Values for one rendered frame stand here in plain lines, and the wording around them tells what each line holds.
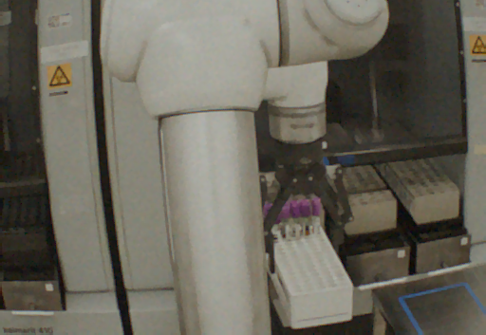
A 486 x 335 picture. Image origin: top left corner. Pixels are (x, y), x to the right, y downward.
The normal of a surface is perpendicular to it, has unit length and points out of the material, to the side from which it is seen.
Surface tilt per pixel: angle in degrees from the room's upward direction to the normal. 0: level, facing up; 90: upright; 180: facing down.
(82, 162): 90
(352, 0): 70
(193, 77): 74
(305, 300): 89
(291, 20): 89
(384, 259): 90
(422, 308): 0
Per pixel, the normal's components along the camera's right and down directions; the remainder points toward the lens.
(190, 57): -0.05, 0.04
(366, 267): 0.15, 0.29
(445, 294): -0.06, -0.95
